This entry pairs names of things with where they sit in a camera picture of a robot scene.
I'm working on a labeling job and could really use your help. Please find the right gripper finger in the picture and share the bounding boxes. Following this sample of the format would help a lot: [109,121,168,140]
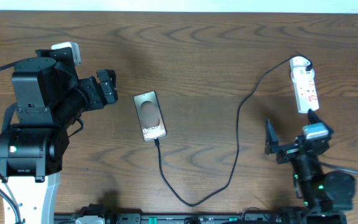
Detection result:
[308,109,334,134]
[265,119,279,154]

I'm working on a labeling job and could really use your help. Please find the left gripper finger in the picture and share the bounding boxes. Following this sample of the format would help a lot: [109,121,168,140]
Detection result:
[102,88,118,105]
[96,70,116,93]

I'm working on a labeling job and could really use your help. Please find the black USB charging cable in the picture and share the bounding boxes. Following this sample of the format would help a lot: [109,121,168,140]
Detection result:
[154,55,314,207]

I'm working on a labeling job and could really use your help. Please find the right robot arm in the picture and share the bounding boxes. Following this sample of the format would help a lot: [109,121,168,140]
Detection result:
[265,110,356,223]

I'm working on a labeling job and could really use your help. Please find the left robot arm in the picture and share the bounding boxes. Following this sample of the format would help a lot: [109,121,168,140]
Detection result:
[0,44,118,223]

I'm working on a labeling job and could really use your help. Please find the white power strip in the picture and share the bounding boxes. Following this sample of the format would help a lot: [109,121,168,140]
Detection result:
[291,67,319,113]

